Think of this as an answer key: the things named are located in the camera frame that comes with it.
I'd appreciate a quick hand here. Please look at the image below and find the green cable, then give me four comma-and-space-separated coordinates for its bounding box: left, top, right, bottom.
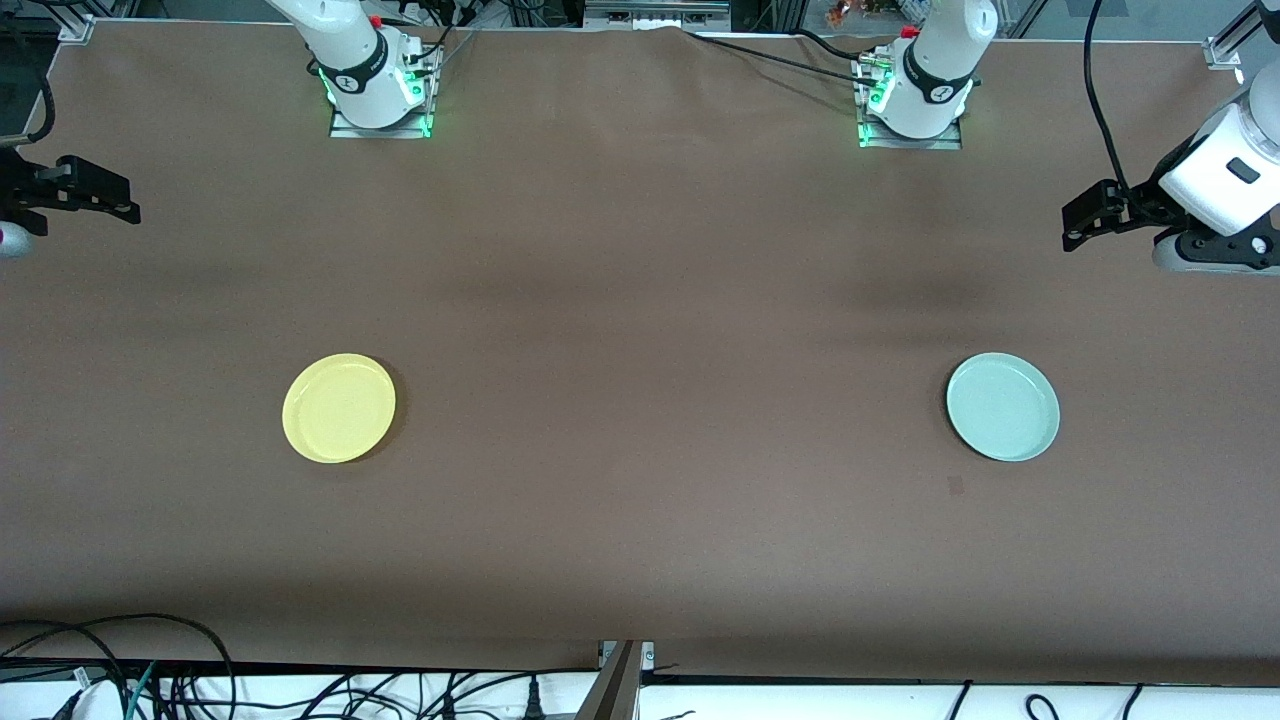
125, 660, 159, 720

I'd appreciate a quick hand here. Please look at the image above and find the long black table cable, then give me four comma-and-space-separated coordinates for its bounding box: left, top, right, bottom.
685, 30, 881, 87

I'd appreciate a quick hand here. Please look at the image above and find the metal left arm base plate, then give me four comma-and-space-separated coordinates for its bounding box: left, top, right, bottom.
852, 55, 966, 151

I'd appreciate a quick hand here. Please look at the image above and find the aluminium frame corner profile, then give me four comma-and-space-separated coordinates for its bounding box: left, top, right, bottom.
1205, 0, 1280, 71

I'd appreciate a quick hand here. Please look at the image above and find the brown table cover mat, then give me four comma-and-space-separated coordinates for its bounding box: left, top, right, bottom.
0, 20, 1280, 673

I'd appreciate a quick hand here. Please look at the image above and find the white lower shelf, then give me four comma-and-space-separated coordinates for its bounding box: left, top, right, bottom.
0, 668, 1280, 720

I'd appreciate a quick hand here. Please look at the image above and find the short black table cable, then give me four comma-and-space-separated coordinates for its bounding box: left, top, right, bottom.
798, 28, 873, 63

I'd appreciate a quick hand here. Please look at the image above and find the pale green round plate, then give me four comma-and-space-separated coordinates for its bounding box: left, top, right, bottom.
946, 352, 1061, 463

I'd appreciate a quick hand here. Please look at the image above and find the grey metal box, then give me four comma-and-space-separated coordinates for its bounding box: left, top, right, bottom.
583, 0, 733, 31

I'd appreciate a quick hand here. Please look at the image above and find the yellow round plate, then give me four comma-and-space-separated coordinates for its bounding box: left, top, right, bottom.
282, 352, 397, 465

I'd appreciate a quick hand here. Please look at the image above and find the black looping floor cable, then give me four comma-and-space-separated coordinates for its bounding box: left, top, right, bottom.
0, 612, 237, 720

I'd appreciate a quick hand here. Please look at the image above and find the aluminium profile post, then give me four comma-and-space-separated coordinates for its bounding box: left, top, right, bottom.
575, 640, 646, 720

